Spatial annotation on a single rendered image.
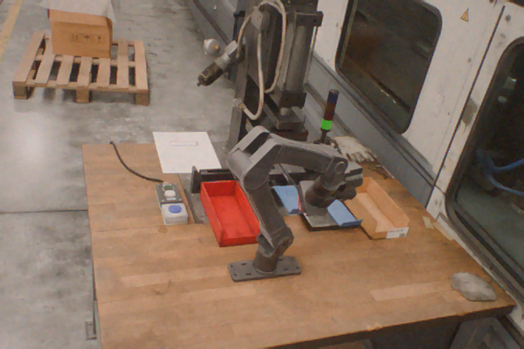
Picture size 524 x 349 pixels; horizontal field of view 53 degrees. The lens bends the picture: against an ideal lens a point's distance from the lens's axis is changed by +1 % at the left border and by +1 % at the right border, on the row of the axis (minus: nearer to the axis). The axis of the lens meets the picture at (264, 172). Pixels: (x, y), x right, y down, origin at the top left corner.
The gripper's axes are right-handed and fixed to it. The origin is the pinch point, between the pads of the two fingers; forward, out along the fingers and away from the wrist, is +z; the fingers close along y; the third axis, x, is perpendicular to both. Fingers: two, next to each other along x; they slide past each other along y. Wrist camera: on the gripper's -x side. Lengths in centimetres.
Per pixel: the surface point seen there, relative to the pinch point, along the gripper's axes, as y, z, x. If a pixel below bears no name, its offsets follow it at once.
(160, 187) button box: 18.8, 21.3, 36.1
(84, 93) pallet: 200, 230, 44
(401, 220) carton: -3.9, 4.0, -36.1
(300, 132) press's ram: 26.7, 0.6, -6.3
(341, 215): 1.1, 9.8, -18.7
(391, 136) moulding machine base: 41, 27, -62
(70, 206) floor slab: 75, 165, 59
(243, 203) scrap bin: 8.5, 13.6, 12.4
